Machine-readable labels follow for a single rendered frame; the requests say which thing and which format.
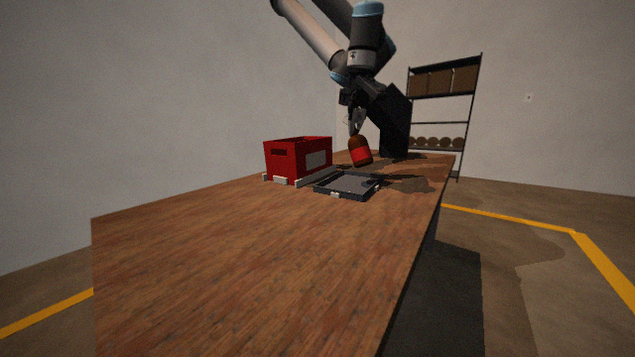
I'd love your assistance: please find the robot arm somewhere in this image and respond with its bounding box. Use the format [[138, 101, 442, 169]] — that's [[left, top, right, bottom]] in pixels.
[[270, 0, 396, 105]]

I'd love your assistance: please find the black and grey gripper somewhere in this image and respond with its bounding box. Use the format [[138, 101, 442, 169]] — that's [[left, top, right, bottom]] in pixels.
[[338, 67, 371, 137]]

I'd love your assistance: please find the brown bottle with red label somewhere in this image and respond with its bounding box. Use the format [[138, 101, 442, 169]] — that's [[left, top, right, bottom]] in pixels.
[[347, 126, 373, 169]]

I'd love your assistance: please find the dark red open crate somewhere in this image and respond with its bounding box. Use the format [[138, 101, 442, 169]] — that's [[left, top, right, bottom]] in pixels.
[[263, 136, 332, 185]]

